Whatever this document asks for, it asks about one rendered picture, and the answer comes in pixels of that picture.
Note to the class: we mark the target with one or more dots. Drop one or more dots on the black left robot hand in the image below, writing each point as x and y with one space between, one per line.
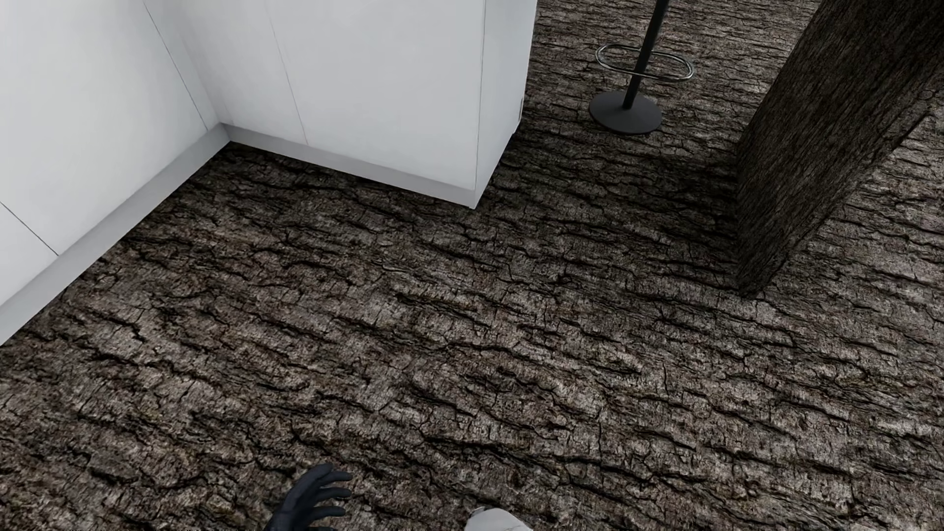
310 503

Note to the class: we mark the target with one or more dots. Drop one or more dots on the white robot foot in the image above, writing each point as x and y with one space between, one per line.
492 521

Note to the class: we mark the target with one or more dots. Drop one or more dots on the white cabinet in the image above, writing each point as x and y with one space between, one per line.
354 81

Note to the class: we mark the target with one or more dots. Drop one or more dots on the black bar stool base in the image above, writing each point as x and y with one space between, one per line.
636 81

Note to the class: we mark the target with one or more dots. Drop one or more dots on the bark-textured counter block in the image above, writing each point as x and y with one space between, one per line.
826 133

